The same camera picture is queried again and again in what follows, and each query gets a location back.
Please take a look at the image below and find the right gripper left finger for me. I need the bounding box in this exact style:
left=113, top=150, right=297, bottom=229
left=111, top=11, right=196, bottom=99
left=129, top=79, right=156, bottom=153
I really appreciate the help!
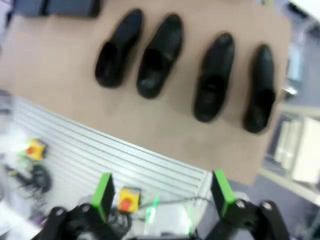
left=37, top=172, right=121, bottom=240

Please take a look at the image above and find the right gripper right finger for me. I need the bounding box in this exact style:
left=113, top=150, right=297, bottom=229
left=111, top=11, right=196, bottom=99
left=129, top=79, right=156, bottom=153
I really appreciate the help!
left=204, top=169, right=291, bottom=240

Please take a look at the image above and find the black leather dress shoe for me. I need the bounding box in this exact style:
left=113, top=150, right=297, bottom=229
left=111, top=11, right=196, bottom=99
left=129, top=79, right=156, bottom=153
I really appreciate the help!
left=94, top=8, right=144, bottom=89
left=191, top=32, right=236, bottom=123
left=242, top=44, right=277, bottom=134
left=136, top=13, right=184, bottom=100

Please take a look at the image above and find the black shoe stand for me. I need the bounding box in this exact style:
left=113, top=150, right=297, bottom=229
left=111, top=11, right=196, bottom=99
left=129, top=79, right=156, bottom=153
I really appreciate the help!
left=46, top=0, right=101, bottom=19

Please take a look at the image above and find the yellow emergency stop button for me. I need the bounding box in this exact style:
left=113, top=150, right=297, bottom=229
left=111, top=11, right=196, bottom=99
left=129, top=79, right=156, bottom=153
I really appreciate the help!
left=117, top=186, right=141, bottom=213
left=23, top=138, right=47, bottom=161

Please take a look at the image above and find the white shelf rack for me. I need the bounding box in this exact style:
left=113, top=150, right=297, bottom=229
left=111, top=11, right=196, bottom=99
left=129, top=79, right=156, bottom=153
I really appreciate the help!
left=258, top=103, right=320, bottom=201

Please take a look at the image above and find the white table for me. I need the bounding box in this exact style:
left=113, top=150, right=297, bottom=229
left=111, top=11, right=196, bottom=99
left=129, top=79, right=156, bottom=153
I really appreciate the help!
left=287, top=0, right=320, bottom=28

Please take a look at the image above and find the grooved aluminium base plate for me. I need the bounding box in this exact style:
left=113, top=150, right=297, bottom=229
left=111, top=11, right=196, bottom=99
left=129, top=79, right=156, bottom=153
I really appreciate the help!
left=11, top=96, right=213, bottom=208

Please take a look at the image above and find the black cable bundle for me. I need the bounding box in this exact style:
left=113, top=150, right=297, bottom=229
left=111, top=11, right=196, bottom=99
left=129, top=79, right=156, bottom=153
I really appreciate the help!
left=3, top=163, right=53, bottom=198

